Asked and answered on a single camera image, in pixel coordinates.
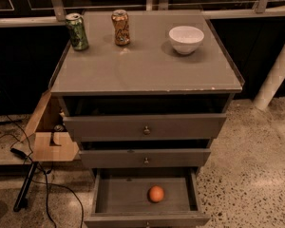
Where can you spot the orange fruit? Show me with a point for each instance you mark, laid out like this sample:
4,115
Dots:
156,194

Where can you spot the grey drawer cabinet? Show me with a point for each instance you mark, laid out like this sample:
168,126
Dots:
148,65

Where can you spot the grey middle drawer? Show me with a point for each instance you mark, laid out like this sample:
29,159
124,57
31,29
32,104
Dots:
136,154

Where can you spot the grey drawer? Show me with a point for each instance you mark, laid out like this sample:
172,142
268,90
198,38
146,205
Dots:
120,199
144,117
136,154

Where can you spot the grey top drawer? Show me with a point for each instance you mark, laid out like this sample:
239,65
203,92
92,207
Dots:
144,117

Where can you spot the grey bottom drawer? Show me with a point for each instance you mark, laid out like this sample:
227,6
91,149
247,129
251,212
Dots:
120,199

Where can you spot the white ceramic bowl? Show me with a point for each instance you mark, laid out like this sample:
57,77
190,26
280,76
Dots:
185,39

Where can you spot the orange soda can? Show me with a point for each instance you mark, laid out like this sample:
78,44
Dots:
120,22

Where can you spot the green soda can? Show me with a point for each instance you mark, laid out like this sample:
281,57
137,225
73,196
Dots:
77,32

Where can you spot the cardboard box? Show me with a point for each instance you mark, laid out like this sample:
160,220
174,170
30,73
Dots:
50,141

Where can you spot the metal window railing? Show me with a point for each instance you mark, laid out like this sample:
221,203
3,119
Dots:
142,7

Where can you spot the white angled pole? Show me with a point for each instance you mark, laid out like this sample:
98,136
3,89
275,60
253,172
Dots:
273,81

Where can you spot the black table leg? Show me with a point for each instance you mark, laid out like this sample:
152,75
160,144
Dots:
22,201

